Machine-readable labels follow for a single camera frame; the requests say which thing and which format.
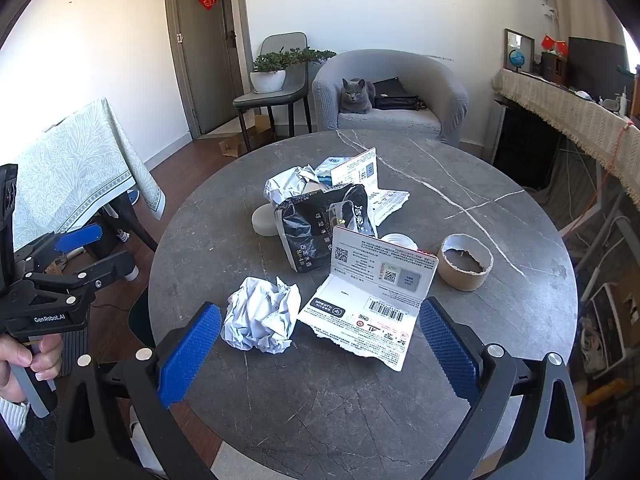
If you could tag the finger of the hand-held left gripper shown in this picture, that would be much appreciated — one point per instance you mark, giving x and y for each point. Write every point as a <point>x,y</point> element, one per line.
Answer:
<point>112,266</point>
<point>77,237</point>

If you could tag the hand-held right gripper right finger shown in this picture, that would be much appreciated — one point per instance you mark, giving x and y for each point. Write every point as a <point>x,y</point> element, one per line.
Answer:
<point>447,350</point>

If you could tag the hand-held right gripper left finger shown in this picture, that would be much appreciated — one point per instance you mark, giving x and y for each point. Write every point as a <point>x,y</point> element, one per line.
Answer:
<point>192,355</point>

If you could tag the brown cardboard tape roll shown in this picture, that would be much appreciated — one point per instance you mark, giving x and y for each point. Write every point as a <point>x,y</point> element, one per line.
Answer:
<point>462,280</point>

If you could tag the white paper ball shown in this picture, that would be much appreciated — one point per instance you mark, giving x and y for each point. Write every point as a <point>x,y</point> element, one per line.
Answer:
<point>255,317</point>

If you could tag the torn white cardboard package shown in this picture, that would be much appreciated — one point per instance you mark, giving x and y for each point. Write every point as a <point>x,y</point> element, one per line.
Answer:
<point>370,280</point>

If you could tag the person's left hand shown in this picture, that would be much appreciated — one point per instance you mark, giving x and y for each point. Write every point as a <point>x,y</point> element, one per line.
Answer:
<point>15,360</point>

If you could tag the black table leg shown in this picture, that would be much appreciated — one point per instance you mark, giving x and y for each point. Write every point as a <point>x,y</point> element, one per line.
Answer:
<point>132,225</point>

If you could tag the pale patterned tablecloth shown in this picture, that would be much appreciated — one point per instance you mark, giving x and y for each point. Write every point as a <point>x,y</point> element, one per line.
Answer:
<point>70,170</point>

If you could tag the white plastic lid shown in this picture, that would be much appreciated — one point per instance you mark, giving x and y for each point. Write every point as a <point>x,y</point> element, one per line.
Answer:
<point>397,240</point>

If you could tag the printed paper leaflet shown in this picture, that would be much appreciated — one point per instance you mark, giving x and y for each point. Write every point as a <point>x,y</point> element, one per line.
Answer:
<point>390,202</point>

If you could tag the white storage box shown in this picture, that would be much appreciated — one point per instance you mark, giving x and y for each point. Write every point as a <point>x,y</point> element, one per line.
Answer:
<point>610,320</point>

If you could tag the black printed bag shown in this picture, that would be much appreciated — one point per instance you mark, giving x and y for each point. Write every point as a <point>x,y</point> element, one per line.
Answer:
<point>305,230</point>

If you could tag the flat cardboard box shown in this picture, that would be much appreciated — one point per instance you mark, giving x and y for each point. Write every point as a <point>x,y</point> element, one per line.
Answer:
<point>232,146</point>

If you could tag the crumpled silver white paper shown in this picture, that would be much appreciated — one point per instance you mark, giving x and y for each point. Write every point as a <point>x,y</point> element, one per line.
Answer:
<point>285,185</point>

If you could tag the white blue carton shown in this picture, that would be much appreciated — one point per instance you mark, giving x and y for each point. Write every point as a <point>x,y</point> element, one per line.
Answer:
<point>357,170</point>

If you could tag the grey door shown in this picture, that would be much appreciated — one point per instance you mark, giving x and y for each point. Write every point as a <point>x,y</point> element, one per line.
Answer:
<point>210,60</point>

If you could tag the grey dining chair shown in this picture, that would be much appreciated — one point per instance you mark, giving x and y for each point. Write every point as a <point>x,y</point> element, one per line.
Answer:
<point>270,100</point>

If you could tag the potted plant in white pot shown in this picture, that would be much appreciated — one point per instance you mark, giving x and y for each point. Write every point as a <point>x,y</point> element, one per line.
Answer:
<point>267,81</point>

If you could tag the black handbag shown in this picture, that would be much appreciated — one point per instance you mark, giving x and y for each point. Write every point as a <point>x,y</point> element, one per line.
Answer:
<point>395,102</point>

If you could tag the grey armchair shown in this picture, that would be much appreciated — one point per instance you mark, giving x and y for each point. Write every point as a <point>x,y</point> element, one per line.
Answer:
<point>440,90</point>

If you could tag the lace cloth covered sideboard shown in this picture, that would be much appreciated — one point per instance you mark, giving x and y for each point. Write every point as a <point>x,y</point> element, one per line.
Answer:
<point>575,115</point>

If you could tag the grey cat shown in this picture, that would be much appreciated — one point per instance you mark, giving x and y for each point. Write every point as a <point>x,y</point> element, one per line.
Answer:
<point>356,97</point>

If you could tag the small blue globe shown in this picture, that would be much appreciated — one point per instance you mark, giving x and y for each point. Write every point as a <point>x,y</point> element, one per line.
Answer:
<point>516,60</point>

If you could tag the dark wooden box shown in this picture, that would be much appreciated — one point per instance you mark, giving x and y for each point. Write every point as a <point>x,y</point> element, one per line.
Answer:
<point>552,67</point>

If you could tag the black monitor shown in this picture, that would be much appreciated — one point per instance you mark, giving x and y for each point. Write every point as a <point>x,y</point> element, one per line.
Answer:
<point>595,62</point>

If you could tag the small red flags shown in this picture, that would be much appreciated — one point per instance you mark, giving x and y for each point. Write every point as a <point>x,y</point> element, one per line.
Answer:
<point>554,44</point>

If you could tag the picture frame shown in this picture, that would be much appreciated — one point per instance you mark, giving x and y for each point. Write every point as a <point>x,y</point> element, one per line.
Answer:
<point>520,37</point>

